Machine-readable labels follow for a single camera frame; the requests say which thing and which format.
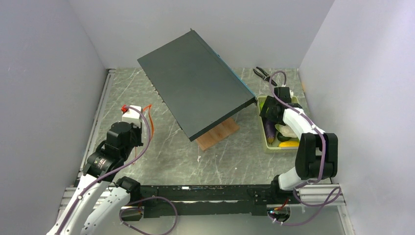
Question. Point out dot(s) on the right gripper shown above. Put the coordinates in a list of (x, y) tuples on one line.
[(269, 104)]

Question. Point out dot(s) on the light green plastic basket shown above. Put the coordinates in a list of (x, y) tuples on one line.
[(268, 148)]

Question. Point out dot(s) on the clear zip top bag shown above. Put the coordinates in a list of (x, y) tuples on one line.
[(142, 135)]

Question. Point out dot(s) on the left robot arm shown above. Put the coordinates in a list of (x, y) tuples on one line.
[(100, 169)]

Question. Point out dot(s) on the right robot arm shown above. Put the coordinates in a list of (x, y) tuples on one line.
[(317, 154)]

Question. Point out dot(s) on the green lime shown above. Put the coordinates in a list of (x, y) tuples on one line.
[(260, 105)]

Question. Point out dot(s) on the purple eggplant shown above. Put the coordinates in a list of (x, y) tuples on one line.
[(269, 130)]

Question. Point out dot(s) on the white cauliflower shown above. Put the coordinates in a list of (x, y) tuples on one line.
[(286, 131)]

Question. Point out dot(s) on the dark green cucumber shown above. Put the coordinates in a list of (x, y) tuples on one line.
[(282, 138)]

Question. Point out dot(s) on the black pliers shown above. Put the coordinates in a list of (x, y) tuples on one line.
[(260, 72)]

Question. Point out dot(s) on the yellow corn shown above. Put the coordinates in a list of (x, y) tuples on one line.
[(289, 144)]

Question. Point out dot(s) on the wooden base board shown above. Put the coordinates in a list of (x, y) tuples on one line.
[(217, 134)]

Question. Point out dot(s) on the dark grey network switch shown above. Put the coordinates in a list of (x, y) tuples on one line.
[(198, 87)]

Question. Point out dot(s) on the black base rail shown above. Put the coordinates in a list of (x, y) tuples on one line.
[(256, 200)]

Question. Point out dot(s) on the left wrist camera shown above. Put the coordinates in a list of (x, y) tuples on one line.
[(131, 115)]

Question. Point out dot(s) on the aluminium frame profile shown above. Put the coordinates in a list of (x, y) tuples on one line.
[(87, 155)]

